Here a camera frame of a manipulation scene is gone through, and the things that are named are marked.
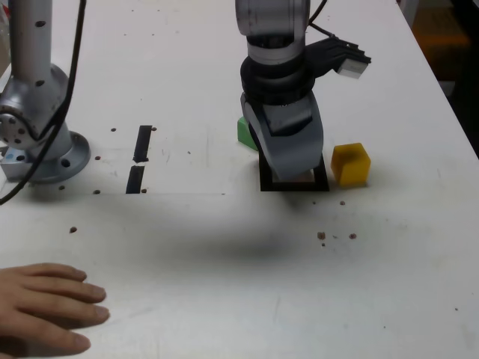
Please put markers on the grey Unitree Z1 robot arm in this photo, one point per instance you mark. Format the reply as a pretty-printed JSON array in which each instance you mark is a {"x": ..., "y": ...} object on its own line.
[{"x": 269, "y": 22}]

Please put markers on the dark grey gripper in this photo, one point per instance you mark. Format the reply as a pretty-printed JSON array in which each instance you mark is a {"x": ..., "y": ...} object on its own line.
[{"x": 290, "y": 114}]

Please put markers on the black tape square outline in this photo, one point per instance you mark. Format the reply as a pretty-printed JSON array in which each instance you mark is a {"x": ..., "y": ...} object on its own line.
[{"x": 292, "y": 187}]

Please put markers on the gripper camera with black mount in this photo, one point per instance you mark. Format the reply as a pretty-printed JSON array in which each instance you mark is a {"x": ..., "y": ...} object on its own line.
[{"x": 351, "y": 69}]

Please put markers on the person's hand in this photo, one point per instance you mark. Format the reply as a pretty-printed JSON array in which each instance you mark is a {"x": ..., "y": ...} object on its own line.
[{"x": 41, "y": 306}]

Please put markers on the green cube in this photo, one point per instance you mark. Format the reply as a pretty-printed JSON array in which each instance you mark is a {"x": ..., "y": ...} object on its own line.
[{"x": 245, "y": 132}]

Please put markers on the yellow cube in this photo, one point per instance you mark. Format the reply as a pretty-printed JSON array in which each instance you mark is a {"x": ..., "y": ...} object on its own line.
[{"x": 350, "y": 168}]

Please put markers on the black tape strip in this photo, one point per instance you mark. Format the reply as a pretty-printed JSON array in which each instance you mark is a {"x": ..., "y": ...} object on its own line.
[{"x": 144, "y": 142}]

